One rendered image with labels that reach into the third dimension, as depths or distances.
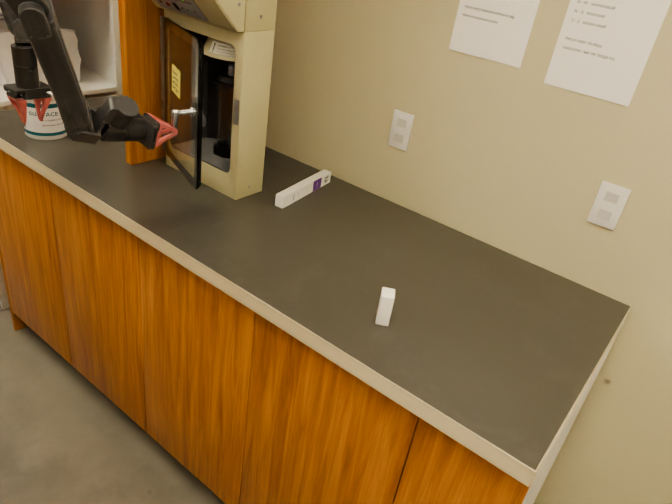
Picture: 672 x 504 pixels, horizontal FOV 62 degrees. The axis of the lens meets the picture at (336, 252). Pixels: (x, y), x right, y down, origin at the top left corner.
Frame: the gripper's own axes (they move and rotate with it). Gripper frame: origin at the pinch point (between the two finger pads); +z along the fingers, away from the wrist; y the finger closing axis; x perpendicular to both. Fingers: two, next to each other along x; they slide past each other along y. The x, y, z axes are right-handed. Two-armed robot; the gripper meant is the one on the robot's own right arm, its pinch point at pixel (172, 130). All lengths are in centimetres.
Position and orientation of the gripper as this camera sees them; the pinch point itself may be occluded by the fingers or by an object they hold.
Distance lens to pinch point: 159.1
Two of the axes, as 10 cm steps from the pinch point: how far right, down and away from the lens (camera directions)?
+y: -6.9, -5.4, 4.9
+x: -3.3, 8.3, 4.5
